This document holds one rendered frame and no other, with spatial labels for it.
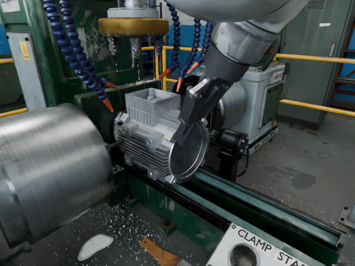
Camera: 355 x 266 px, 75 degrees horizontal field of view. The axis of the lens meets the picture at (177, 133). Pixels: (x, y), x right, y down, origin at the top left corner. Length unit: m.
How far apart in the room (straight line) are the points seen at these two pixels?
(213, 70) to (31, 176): 0.34
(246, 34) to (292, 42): 3.28
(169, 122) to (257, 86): 0.47
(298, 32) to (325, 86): 0.78
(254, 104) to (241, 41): 0.62
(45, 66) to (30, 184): 0.41
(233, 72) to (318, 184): 0.68
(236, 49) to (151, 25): 0.28
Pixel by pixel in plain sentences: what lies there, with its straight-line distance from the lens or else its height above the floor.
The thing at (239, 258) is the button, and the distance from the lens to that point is 0.32.
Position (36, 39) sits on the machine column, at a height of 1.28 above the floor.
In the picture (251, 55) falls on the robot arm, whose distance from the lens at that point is 0.38.
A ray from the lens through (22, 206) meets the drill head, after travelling 0.45.
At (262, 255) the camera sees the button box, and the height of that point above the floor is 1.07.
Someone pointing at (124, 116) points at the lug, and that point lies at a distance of 0.67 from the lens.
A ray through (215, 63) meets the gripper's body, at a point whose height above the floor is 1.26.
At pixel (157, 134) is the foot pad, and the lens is 0.57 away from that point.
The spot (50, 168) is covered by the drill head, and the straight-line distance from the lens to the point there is 0.45.
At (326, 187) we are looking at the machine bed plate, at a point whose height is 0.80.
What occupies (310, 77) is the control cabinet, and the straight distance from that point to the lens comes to 3.61.
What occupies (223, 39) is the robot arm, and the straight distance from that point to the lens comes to 0.38.
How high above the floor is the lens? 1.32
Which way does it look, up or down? 25 degrees down
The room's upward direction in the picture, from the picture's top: straight up
